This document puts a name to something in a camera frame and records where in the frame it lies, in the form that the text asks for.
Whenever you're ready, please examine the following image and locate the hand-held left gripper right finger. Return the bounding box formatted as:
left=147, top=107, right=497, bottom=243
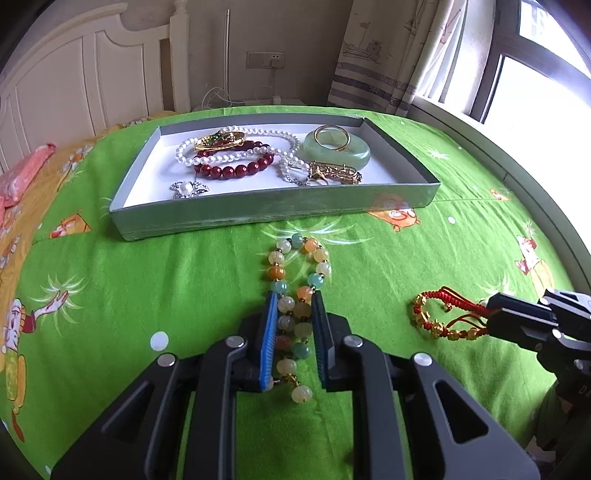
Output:
left=312, top=293, right=541, bottom=480

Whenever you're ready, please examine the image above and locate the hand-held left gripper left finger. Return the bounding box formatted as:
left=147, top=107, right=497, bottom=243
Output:
left=51, top=293, right=279, bottom=480

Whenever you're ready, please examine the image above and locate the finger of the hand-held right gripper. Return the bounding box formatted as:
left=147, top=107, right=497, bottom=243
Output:
left=540, top=288, right=591, bottom=326
left=485, top=293, right=560, bottom=352

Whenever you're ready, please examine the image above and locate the multicolour stone bead bracelet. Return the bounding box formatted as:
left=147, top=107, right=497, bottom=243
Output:
left=267, top=233, right=334, bottom=403

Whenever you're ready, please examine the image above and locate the red cord gold bead bracelet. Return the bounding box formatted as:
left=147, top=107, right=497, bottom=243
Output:
left=408, top=286, right=498, bottom=341

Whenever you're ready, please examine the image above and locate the grey shallow cardboard box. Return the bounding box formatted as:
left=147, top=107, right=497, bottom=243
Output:
left=109, top=114, right=441, bottom=242

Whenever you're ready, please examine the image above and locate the silver pearl brooch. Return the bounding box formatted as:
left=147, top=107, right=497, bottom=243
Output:
left=169, top=179, right=211, bottom=199

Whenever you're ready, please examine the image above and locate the pale green jade bangle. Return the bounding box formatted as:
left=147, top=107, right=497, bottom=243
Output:
left=296, top=130, right=373, bottom=171

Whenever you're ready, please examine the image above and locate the gold bangle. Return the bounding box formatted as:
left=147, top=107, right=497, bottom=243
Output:
left=193, top=130, right=249, bottom=152

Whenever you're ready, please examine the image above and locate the white pearl necklace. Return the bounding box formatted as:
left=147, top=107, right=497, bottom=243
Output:
left=174, top=125, right=315, bottom=186

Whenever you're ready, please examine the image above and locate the person's right forearm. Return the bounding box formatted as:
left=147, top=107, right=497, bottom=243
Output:
left=534, top=382, right=591, bottom=452

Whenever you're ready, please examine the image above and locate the green cartoon printed cloth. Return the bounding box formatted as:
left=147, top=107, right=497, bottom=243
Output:
left=0, top=104, right=588, bottom=480

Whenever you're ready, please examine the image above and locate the dark framed window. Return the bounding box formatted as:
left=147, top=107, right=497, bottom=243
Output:
left=410, top=0, right=591, bottom=261

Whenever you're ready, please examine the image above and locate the white nightstand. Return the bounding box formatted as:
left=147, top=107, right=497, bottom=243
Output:
left=191, top=96, right=306, bottom=113

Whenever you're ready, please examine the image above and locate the yellow floral bedsheet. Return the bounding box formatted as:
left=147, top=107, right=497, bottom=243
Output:
left=0, top=110, right=177, bottom=386

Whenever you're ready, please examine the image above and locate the white slim lamp pole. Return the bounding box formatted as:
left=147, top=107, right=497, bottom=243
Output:
left=222, top=11, right=232, bottom=105

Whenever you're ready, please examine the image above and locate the printed beige curtain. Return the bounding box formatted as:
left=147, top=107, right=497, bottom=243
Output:
left=327, top=0, right=468, bottom=117

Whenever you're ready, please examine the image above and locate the pink pillow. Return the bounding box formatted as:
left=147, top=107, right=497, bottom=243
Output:
left=0, top=142, right=57, bottom=214

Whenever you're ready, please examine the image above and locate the white wooden headboard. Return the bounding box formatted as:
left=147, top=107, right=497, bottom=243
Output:
left=0, top=0, right=191, bottom=172

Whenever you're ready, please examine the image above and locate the dark red bead bracelet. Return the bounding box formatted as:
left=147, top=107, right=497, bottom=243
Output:
left=193, top=140, right=275, bottom=181

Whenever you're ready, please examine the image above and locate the thin rose gold ring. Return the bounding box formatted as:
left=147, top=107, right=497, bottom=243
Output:
left=314, top=124, right=352, bottom=151

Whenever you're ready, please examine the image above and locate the white charger cable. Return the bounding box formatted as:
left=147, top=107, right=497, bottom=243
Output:
left=269, top=65, right=283, bottom=106

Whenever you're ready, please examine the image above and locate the white coiled cable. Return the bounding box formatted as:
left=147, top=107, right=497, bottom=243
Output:
left=200, top=87, right=232, bottom=110

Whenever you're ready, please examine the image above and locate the wall socket panel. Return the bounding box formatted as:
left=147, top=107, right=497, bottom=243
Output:
left=246, top=51, right=286, bottom=70

